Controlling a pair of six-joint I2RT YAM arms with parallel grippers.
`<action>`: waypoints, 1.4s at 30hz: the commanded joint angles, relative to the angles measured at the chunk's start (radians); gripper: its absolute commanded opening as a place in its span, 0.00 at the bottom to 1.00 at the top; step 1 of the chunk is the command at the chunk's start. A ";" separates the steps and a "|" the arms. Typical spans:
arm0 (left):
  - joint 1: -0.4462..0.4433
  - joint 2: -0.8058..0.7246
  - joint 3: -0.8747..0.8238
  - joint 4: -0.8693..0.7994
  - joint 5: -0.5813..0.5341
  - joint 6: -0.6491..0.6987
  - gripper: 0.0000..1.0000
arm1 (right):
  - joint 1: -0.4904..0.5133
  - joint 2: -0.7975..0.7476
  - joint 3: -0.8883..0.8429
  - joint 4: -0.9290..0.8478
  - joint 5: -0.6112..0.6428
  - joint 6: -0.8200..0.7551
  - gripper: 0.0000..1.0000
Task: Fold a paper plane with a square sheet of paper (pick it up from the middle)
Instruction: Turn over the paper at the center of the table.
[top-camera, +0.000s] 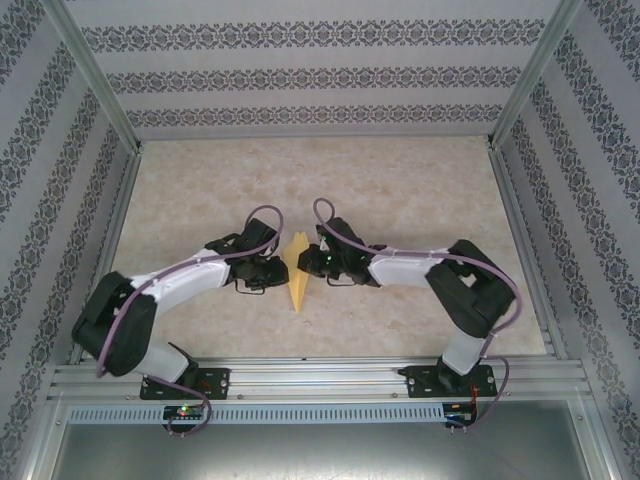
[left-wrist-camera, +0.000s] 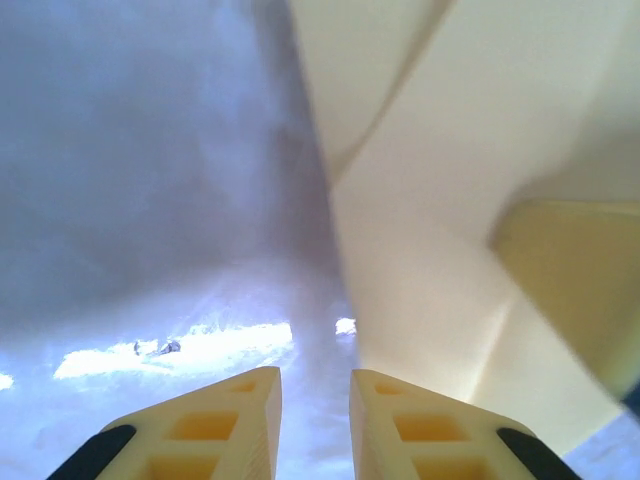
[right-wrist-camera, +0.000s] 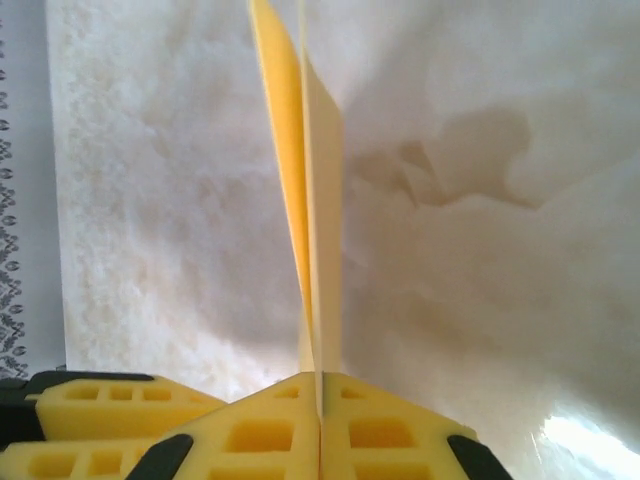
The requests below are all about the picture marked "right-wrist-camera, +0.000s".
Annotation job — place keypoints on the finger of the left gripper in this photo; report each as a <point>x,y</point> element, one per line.
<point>65,462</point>
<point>100,415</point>

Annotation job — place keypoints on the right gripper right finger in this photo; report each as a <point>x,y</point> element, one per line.
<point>390,440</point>

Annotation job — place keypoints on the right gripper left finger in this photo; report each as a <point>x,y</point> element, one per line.
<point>260,440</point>

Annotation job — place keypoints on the yellow square paper sheet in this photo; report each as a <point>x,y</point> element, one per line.
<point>322,200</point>

